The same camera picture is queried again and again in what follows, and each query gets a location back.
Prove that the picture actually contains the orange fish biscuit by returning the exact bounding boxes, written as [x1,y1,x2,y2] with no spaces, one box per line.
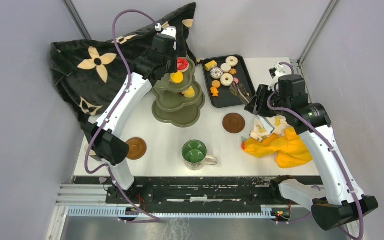
[210,86,219,97]

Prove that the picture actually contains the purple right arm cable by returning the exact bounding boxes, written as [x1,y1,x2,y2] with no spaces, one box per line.
[266,61,365,240]

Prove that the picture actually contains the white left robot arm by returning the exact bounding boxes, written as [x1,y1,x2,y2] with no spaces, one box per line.
[83,27,178,204]

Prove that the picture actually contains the black dessert tray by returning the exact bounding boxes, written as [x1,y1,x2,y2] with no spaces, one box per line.
[201,54,256,108]

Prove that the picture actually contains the black floral pillow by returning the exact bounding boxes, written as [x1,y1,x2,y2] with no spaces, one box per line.
[49,2,203,131]

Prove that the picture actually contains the brown wooden coaster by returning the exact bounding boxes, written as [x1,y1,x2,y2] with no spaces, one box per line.
[222,113,246,134]
[126,137,147,160]

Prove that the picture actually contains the yellow swirl roll cake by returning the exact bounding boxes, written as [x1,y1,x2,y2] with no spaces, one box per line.
[182,86,196,99]

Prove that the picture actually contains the white round pastry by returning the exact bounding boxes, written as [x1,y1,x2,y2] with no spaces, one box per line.
[220,63,232,73]

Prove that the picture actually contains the red flower donut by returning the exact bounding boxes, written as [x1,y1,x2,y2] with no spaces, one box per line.
[177,57,190,73]

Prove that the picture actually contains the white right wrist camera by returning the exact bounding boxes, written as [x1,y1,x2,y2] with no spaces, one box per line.
[268,61,287,90]

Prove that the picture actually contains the orange flower biscuit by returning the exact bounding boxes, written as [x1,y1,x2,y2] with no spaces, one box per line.
[229,68,237,75]

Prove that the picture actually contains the white ring donut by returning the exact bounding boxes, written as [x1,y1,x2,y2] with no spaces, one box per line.
[219,73,234,87]

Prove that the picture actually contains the yellow cloth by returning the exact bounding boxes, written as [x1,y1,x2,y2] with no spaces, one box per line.
[241,127,313,169]

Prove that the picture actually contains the yellow layered cake slice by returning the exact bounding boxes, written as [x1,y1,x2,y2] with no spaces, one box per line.
[204,60,218,72]

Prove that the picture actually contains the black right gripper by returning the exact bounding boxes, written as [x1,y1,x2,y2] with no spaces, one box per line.
[244,83,291,118]

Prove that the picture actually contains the metal serving tongs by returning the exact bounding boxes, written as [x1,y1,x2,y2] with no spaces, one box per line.
[229,82,275,134]

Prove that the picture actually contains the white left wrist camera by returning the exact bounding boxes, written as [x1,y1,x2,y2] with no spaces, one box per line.
[160,26,177,39]

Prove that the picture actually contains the green three-tier serving stand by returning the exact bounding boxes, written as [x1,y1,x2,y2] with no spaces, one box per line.
[151,57,206,128]

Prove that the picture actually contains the green enamel mug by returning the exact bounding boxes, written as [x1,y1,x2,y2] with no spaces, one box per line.
[181,139,219,171]

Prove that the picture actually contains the white patterned cloth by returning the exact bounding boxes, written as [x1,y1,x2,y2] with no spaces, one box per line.
[249,115,291,143]

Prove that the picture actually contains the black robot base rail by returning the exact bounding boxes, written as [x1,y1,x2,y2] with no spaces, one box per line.
[89,175,303,215]

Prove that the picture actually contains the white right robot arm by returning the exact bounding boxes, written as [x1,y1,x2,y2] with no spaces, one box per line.
[245,74,379,231]

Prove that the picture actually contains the white glazed donut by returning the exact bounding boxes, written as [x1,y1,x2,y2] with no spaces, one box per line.
[225,55,239,68]

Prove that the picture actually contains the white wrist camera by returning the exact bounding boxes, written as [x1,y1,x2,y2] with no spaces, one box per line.
[160,26,177,39]
[268,61,287,90]

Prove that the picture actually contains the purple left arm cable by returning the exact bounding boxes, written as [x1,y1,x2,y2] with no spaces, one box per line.
[84,9,163,223]

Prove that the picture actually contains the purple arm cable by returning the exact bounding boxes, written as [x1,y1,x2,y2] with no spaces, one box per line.
[84,9,163,223]
[266,61,365,240]

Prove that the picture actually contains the chocolate striped white donut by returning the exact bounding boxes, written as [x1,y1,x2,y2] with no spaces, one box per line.
[209,67,224,80]

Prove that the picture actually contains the round orange biscuit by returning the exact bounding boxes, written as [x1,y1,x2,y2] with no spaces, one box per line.
[211,80,221,89]

